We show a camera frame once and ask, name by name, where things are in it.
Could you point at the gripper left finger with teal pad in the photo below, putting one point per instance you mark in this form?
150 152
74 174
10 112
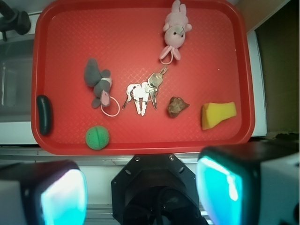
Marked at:
45 193

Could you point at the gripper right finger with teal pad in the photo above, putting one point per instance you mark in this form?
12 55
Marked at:
256 183

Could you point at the green sponge ball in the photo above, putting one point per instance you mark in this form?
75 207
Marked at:
97 137

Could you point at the yellow sponge wedge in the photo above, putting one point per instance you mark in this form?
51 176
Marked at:
214 113

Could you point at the dark green cucumber toy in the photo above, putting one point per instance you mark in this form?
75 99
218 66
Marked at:
44 107

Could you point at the brown rock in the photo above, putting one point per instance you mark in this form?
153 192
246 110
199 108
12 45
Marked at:
176 106

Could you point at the grey plush mouse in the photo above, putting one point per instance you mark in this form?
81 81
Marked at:
101 83

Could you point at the silver key bunch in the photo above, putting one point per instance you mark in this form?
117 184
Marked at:
143 93

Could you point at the red plastic tray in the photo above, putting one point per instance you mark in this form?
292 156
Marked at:
126 37

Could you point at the pink plush bunny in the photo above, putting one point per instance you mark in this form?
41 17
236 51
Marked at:
175 28

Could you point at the black clamp knob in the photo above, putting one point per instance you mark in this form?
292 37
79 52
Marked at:
13 19

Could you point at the black octagonal mount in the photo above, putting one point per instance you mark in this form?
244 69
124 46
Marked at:
156 190

